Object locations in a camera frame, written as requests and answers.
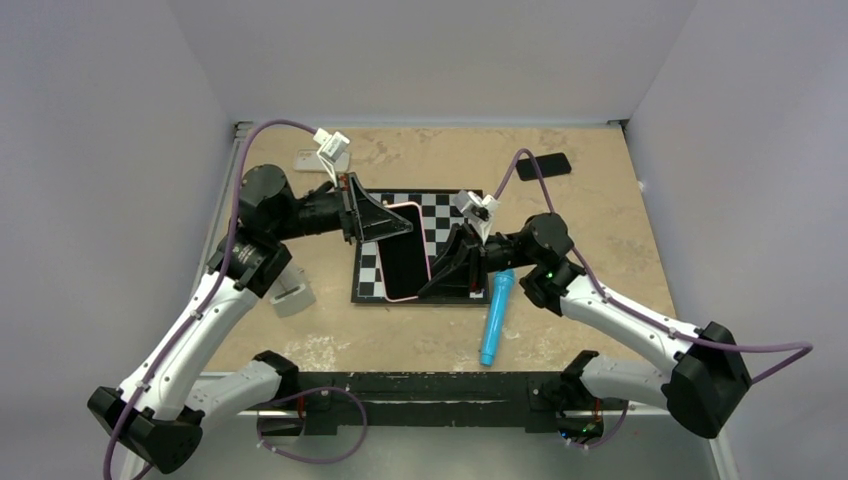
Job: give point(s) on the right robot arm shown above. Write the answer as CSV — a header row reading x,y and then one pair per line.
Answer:
x,y
697,374

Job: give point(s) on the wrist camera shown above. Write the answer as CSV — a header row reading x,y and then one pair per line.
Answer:
x,y
331,148
478,211

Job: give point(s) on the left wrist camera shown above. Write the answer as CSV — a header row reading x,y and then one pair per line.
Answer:
x,y
331,148

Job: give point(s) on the white phone case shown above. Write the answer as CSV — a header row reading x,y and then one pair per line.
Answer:
x,y
308,161

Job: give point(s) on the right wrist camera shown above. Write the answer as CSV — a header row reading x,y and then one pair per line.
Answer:
x,y
478,211

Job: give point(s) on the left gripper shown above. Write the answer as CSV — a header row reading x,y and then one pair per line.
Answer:
x,y
367,217

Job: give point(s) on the black phone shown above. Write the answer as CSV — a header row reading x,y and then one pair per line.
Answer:
x,y
550,165

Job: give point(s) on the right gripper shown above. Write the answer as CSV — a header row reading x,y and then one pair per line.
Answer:
x,y
463,269

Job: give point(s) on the black white chessboard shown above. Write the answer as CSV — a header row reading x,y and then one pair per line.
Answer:
x,y
438,216

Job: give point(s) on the blue toy microphone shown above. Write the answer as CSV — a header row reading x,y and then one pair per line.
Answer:
x,y
502,287

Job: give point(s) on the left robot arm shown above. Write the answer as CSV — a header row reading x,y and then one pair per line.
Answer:
x,y
158,413

